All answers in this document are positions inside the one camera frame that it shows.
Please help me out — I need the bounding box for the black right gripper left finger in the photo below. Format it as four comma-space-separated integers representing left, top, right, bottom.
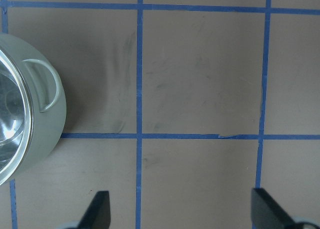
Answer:
77, 191, 111, 229

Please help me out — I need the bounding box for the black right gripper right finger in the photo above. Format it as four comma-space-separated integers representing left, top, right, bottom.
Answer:
250, 188, 318, 229

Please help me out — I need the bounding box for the pale green steel pot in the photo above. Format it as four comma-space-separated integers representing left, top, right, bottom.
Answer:
0, 33, 67, 185

